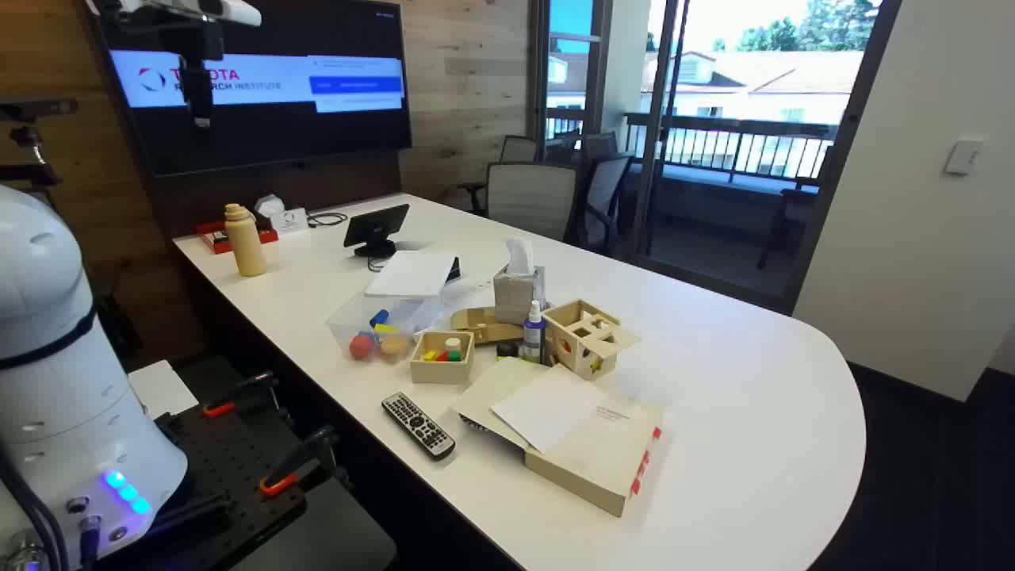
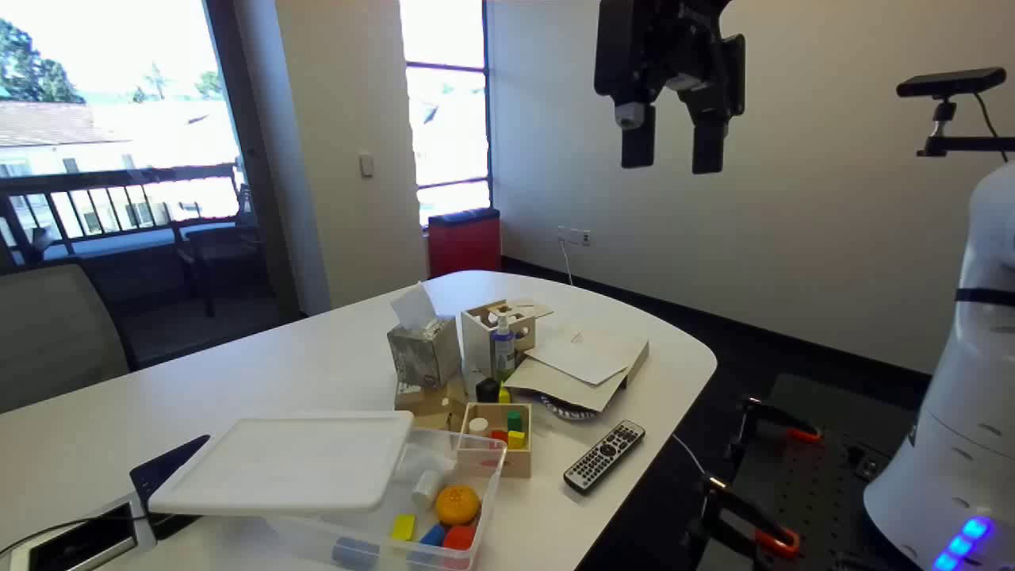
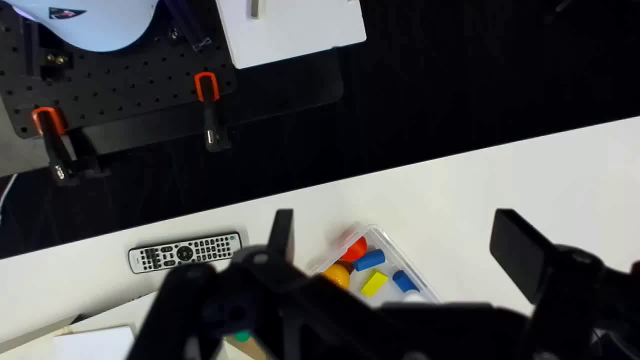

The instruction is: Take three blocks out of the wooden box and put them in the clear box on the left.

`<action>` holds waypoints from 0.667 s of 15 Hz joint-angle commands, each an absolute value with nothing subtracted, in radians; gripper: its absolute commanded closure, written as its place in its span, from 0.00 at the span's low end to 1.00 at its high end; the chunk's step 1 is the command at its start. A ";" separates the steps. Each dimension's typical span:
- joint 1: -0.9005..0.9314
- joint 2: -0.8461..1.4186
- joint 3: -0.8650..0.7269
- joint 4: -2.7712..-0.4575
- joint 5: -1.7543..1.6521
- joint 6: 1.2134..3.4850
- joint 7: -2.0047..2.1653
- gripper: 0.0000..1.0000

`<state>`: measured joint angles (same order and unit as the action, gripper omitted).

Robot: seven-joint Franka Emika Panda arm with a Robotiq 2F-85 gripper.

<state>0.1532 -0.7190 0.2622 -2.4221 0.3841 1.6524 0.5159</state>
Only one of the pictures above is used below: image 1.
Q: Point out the white light switch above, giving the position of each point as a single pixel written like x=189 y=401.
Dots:
x=963 y=157

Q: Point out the red rounded block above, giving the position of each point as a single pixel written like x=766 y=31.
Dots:
x=361 y=346

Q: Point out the white flat board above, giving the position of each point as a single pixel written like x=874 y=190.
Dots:
x=159 y=388

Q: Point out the tan squeeze bottle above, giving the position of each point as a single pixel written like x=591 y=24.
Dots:
x=245 y=247

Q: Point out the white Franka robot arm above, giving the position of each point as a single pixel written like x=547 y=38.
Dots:
x=50 y=368

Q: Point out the red flat tray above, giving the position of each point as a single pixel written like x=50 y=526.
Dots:
x=215 y=242

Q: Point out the white paper sheets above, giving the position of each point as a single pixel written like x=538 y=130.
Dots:
x=414 y=274

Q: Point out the white paper sheet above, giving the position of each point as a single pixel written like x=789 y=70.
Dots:
x=544 y=408

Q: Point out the clear plastic box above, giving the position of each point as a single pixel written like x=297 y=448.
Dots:
x=351 y=320

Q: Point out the black grey remote control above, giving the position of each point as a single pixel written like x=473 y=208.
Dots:
x=418 y=425

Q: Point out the wooden shape sorter box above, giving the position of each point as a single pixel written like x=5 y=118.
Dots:
x=589 y=338

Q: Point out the small clear sanitizer bottle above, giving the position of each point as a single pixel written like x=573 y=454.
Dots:
x=533 y=338

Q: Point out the small open wooden box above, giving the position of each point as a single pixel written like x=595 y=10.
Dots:
x=437 y=371

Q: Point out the yellow block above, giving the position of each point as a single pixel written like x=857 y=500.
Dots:
x=425 y=358

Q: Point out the black orange clamp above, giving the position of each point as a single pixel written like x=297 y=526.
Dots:
x=227 y=404
x=286 y=480

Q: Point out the dark balcony railing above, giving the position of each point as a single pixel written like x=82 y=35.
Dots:
x=730 y=143

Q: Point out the orange toy burger bun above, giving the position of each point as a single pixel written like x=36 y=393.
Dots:
x=394 y=346

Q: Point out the dark mesh office chair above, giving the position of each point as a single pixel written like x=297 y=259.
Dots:
x=602 y=202

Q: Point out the grey office chair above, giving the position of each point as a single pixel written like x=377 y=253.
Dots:
x=528 y=198
x=519 y=149

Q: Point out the black tablet on stand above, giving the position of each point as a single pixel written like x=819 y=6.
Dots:
x=376 y=226

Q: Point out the large wall TV screen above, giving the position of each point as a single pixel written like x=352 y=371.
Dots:
x=319 y=130

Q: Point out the blue block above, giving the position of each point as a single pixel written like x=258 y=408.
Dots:
x=377 y=314

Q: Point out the tissue box with tissue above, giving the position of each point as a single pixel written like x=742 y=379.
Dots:
x=519 y=294

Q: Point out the small white device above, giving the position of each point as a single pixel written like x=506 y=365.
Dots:
x=281 y=213

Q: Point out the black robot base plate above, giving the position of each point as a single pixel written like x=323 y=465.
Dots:
x=231 y=454

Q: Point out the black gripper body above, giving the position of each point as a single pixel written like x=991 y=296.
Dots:
x=198 y=66

